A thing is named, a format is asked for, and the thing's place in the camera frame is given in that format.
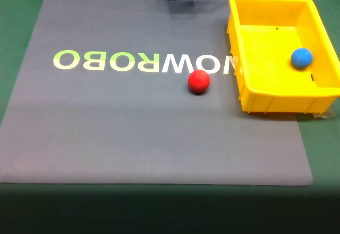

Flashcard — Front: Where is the blue ball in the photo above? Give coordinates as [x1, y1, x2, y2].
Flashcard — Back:
[290, 47, 314, 69]

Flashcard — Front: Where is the red ball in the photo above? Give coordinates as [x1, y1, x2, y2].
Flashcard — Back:
[188, 69, 211, 94]

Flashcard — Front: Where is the yellow plastic bin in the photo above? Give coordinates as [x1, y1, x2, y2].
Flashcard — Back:
[226, 0, 340, 114]

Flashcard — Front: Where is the grey mat with NOWROBO print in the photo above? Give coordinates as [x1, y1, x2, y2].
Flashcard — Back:
[0, 0, 313, 187]

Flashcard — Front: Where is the clear plastic scrap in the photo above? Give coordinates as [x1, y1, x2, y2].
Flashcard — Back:
[312, 108, 336, 120]

